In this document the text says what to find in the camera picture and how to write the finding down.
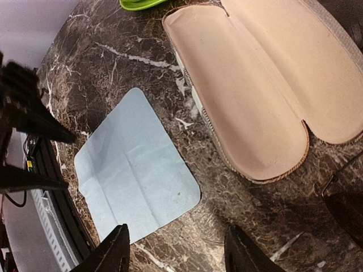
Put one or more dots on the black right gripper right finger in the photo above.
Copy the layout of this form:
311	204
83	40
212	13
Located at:
242	254

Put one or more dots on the white slotted cable duct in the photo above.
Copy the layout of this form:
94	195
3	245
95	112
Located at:
54	231

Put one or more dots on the plaid brown glasses case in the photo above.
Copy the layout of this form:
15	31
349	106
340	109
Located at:
265	75

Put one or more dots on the black round sunglasses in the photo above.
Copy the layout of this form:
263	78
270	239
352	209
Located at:
345	207

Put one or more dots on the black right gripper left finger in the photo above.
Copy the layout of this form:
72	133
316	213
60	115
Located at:
112	254

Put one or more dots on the green plate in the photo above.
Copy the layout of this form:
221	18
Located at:
137	5

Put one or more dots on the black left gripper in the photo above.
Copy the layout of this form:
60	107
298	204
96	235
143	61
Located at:
22	109

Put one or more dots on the blue cleaning cloth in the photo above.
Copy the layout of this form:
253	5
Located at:
130	172

